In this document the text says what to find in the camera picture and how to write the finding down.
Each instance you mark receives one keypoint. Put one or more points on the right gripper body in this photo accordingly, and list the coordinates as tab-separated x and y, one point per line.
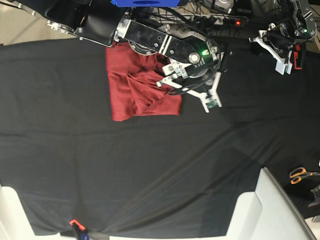
193	57

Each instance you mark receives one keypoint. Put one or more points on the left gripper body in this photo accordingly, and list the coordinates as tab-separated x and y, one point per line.
294	24

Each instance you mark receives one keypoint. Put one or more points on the red long-sleeve shirt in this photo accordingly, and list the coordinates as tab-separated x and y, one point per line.
132	83

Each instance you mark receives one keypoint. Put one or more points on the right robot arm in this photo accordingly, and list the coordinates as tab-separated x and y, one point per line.
94	20

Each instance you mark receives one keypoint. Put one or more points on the red and black clamp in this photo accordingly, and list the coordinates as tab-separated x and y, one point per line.
299	56

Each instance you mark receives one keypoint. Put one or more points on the white power strip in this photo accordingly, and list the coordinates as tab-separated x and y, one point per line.
218	19

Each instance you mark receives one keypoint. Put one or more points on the blue plastic box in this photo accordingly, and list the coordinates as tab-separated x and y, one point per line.
145	3

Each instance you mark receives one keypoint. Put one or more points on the black table cloth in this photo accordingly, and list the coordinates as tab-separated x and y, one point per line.
169	176

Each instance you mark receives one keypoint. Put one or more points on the blue clamp at bottom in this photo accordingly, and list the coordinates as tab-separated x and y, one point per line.
80	232

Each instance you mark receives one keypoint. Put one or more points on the yellow-handled scissors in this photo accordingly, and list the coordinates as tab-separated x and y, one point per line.
300	173

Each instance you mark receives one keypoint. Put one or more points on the white table frame right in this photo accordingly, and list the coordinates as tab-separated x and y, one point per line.
267	213

